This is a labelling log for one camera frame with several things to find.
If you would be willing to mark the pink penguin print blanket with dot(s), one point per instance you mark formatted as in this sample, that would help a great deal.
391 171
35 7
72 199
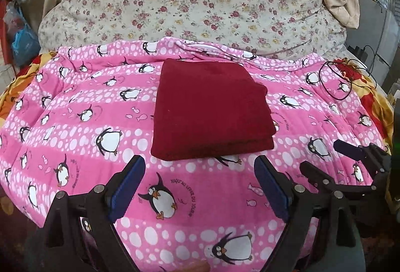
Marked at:
93 103

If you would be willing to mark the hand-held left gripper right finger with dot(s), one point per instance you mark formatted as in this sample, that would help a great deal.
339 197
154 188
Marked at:
272 187

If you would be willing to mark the blue plastic bag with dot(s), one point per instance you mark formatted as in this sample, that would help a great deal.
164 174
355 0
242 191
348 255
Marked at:
25 39

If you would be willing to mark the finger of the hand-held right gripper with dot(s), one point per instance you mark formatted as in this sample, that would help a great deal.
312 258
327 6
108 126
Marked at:
315 173
350 148

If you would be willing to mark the dark red cloth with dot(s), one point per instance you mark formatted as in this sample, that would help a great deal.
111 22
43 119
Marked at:
212 109

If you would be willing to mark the floral print quilt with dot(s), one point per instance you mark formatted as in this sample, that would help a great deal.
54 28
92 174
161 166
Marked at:
250 9

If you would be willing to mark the white cabinet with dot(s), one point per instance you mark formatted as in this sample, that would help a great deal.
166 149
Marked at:
389 37

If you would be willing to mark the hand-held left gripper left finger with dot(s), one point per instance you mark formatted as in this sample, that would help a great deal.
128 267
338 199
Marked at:
125 194

